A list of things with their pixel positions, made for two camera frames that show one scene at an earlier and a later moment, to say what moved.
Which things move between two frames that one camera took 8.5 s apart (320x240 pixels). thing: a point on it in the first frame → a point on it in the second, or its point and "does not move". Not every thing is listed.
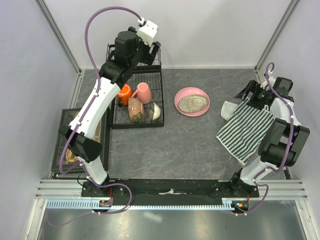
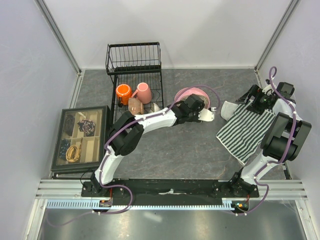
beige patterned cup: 136,109 does not move
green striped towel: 241,137 does not move
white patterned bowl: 155,111 does not move
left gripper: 149,58 → 195,119
